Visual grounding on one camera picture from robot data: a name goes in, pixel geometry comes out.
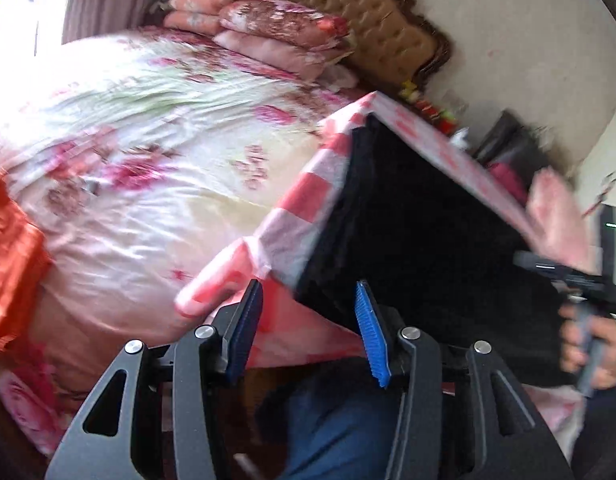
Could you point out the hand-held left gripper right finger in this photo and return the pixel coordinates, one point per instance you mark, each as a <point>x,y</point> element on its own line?
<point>370,332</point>

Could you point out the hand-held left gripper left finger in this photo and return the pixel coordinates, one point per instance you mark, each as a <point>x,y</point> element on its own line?
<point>244,332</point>

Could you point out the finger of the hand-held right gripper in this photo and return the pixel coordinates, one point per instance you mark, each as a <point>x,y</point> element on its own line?
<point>540,263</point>

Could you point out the black pants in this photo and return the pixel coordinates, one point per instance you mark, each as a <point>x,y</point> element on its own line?
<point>427,245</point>

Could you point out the person's right hand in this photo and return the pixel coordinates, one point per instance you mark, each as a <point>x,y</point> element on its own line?
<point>610,347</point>

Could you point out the magenta cloth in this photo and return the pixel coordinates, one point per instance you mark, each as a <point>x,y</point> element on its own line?
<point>507,180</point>

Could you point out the person's blue jeans leg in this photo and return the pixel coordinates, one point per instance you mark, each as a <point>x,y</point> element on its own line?
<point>333,430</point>

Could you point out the dark bag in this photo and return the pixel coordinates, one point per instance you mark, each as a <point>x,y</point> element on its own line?
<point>515,142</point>

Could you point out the pink checked cloth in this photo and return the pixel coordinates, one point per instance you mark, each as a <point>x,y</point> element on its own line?
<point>303,220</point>

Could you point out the colourful small trinkets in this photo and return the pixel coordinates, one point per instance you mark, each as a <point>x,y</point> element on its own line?
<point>430,105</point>

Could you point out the floral bedspread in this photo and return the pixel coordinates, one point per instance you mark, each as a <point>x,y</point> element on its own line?
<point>153,160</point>

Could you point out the orange cloth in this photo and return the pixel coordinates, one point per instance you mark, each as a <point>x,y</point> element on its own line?
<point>10,280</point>

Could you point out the stack of pink floral pillows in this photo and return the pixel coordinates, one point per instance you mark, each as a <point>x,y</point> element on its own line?
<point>283,35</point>

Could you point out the tufted tan headboard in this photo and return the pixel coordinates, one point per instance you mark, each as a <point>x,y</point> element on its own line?
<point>358,10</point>

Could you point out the folded pink floral quilt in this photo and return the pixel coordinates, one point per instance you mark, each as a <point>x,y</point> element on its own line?
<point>203,7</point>

